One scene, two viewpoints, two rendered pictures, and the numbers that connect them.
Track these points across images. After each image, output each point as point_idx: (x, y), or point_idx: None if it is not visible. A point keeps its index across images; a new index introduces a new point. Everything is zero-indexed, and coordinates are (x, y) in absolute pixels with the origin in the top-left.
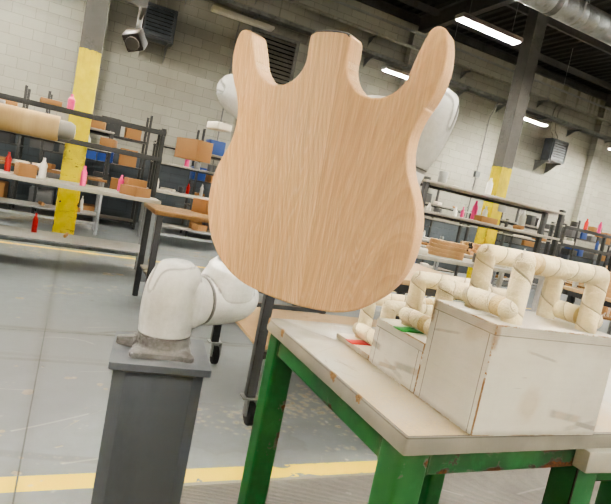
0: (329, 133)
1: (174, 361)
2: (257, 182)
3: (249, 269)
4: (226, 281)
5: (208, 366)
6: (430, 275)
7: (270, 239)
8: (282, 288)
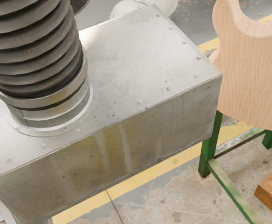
0: None
1: None
2: (238, 80)
3: (233, 113)
4: (160, 3)
5: None
6: None
7: (248, 104)
8: (257, 122)
